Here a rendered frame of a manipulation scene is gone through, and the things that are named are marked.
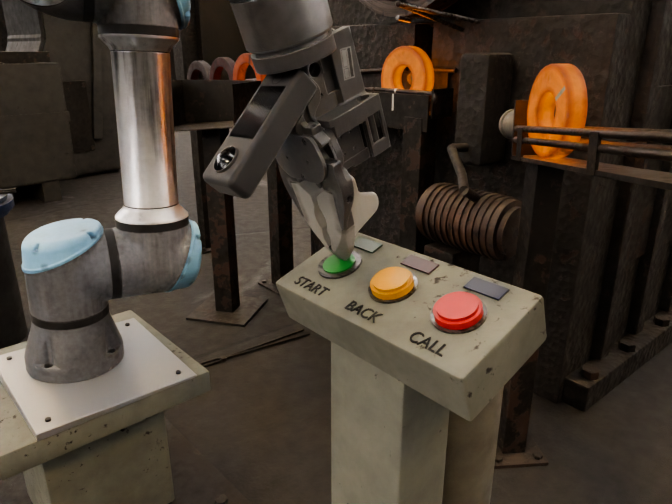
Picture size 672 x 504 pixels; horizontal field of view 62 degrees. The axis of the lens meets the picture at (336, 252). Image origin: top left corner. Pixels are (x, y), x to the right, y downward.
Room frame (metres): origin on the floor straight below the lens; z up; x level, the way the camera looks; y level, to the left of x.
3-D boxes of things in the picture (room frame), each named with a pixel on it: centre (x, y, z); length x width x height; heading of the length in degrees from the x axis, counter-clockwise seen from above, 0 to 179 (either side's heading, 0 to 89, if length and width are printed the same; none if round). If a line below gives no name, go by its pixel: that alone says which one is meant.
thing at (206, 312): (1.68, 0.38, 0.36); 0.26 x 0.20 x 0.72; 75
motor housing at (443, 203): (1.13, -0.28, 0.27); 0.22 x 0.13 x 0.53; 40
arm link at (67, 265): (0.83, 0.42, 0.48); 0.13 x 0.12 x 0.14; 119
